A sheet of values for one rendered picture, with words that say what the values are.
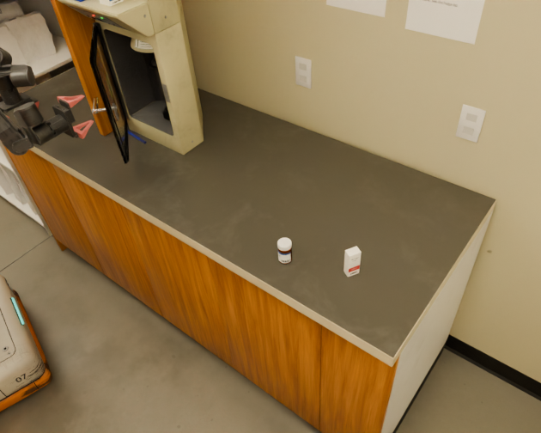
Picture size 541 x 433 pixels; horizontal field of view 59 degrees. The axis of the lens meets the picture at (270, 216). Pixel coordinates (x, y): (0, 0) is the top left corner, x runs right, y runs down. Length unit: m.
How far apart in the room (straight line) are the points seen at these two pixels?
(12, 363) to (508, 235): 1.99
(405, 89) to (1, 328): 1.94
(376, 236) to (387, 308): 0.26
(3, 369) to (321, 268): 1.45
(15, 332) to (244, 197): 1.26
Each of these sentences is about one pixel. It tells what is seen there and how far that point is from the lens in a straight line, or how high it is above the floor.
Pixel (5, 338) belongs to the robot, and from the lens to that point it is 2.43.
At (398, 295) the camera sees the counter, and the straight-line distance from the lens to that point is 1.37.
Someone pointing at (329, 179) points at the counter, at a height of 0.94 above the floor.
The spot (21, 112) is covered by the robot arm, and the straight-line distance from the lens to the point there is 1.67.
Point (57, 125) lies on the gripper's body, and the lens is 1.70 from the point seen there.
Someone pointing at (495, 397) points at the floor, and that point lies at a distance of 2.38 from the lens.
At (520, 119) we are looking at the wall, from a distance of 1.58.
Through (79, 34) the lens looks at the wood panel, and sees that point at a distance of 1.94.
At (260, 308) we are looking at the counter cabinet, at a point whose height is 0.73.
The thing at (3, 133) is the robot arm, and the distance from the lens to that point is 1.68.
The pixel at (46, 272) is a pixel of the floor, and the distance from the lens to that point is 3.00.
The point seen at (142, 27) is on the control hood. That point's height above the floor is 1.45.
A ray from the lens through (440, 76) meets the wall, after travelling 1.60.
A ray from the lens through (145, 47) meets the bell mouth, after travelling 1.77.
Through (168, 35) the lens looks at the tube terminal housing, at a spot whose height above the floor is 1.39.
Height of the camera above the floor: 2.03
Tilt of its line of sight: 44 degrees down
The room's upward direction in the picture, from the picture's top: 5 degrees counter-clockwise
